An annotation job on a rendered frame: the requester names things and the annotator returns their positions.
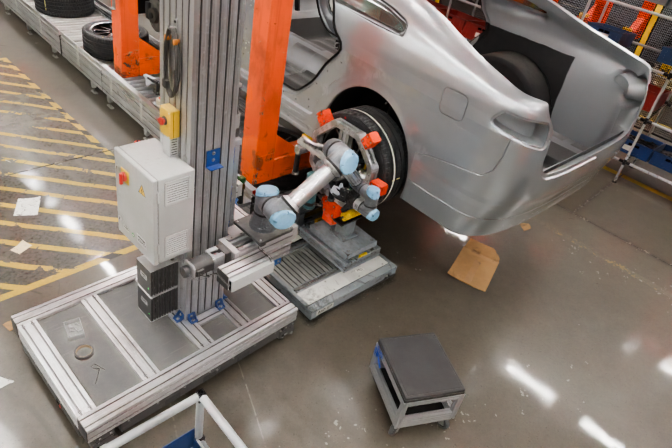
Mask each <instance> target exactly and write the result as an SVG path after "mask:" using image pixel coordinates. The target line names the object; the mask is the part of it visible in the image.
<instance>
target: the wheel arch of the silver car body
mask: <svg viewBox="0 0 672 448"><path fill-rule="evenodd" d="M386 102H387V104H386V105H385V106H384V107H383V108H382V109H381V110H383V111H384V112H386V113H387V110H388V107H389V104H390V102H389V101H388V100H387V99H386V98H385V97H384V96H383V95H382V94H380V93H379V92H378V91H376V90H374V89H373V88H370V87H368V86H364V85H352V86H348V87H345V88H343V89H342V90H340V91H339V92H337V93H336V94H335V95H334V96H333V97H332V99H331V100H330V101H329V103H328V104H327V106H326V108H325V109H330V110H331V112H332V113H334V112H337V111H341V110H344V109H349V108H353V107H357V106H363V105H369V106H374V107H376V108H379V109H380V108H381V107H382V106H383V105H384V104H385V103H386ZM390 105H391V104H390ZM391 107H392V108H391V111H390V116H391V117H392V119H393V120H394V121H395V122H396V123H397V125H398V126H399V128H400V129H401V131H402V134H403V135H404V138H405V140H406V144H407V139H406V135H405V132H404V128H403V126H402V123H401V121H400V118H399V116H398V115H397V113H396V111H395V109H394V108H393V106H392V105H391ZM408 170H409V153H408ZM408 170H407V177H408ZM407 177H406V182H407ZM406 182H405V186H406ZM405 186H404V189H405ZM404 189H403V191H402V193H401V195H400V198H401V196H402V194H403V192H404Z"/></svg>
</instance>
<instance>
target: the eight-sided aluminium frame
mask: <svg viewBox="0 0 672 448"><path fill-rule="evenodd" d="M336 127H337V128H339V129H341V130H343V132H345V133H347V134H349V135H350V136H351V137H353V138H354V139H356V141H357V143H358V146H359V149H360V151H361V154H362V156H363V159H364V162H365V164H366V167H367V172H366V177H365V182H366V183H367V184H368V185H369V183H370V181H371V180H374V179H376V178H377V174H378V172H379V166H378V163H377V161H376V158H375V155H374V153H373V150H372V148H370V149H367V150H365V148H364V146H363V144H362V142H361V139H362V138H363V137H365V136H366V133H365V132H364V131H362V130H360V129H359V128H357V127H355V126H354V125H352V124H350V123H349V122H347V121H346V120H344V119H342V118H337V119H334V120H331V121H330V122H328V123H327V124H325V125H323V126H322V127H320V128H318V129H316V130H315V131H314V132H313V139H312V141H313V142H315V143H319V144H322V142H323V137H324V134H325V133H327V132H329V131H330V130H332V129H334V128H336ZM319 160H320V158H318V157H317V156H316V155H314V154H313V153H311V152H310V157H309V162H310V165H311V167H312V170H313V171H316V170H315V166H316V163H317V161H319ZM329 187H330V185H329V183H328V184H327V185H325V186H324V187H323V188H322V189H321V190H320V191H321V192H322V193H323V194H325V195H326V196H329ZM334 202H336V203H337V204H338V205H340V207H343V206H344V205H345V204H346V203H344V202H342V201H339V200H337V199H336V198H335V199H334Z"/></svg>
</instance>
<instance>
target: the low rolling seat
mask: <svg viewBox="0 0 672 448"><path fill-rule="evenodd" d="M380 357H381V358H380ZM369 367H370V368H371V372H372V374H373V377H374V381H375V382H376V384H377V387H378V389H379V392H380V394H381V397H382V399H383V401H384V404H385V406H386V409H387V411H388V414H389V416H390V419H391V421H392V425H391V427H390V429H389V431H388V434H389V435H391V436H394V435H395V434H396V432H398V431H399V429H400V428H403V427H409V426H414V425H420V424H426V423H431V422H437V423H438V425H439V426H440V427H441V428H442V429H447V428H448V427H449V426H450V423H449V419H451V418H452V419H454V417H455V415H456V413H457V411H458V409H459V407H460V404H461V402H462V400H463V398H464V396H465V393H464V391H465V387H464V385H463V383H462V382H461V380H460V378H459V376H458V374H457V373H456V371H455V369H454V367H453V365H452V364H451V362H450V360H449V358H448V356H447V355H446V353H445V351H444V349H443V347H442V346H441V344H440V342H439V340H438V338H437V337H436V335H435V333H433V332H431V333H422V334H413V335H404V336H396V337H387V338H380V339H379V341H378V342H377V343H376V346H375V349H374V353H373V356H372V359H371V363H370V366H369ZM451 400H453V402H452V401H451Z"/></svg>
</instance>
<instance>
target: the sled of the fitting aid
mask: <svg viewBox="0 0 672 448"><path fill-rule="evenodd" d="M320 220H323V219H322V217H320V218H317V219H315V220H314V221H312V222H309V223H307V224H305V225H302V226H300V227H299V232H298V235H299V236H300V237H302V238H303V239H304V240H305V241H306V242H308V243H309V244H310V245H311V246H312V247H313V248H315V249H316V250H317V251H318V252H319V253H321V254H322V255H323V256H324V257H325V258H327V259H328V260H329V261H330V262H331V263H333V264H334V265H335V266H336V267H337V268H338V269H340V270H341V271H342V272H343V273H345V272H347V271H349V270H351V269H353V268H355V267H357V266H359V265H361V264H363V263H365V262H367V261H369V260H371V259H373V258H375V257H377V256H379V253H380V249H381V247H380V246H378V245H377V244H376V246H374V247H372V248H370V249H368V250H366V251H364V252H362V253H360V254H358V255H356V256H354V257H352V258H350V259H348V260H347V259H345V258H344V257H343V256H342V255H340V254H339V253H338V252H337V251H336V250H334V249H333V248H332V247H331V246H329V245H328V244H327V243H326V242H325V241H323V240H322V239H321V238H320V237H318V236H317V235H316V234H315V233H314V232H312V231H311V230H310V225H311V224H313V223H315V222H318V221H320Z"/></svg>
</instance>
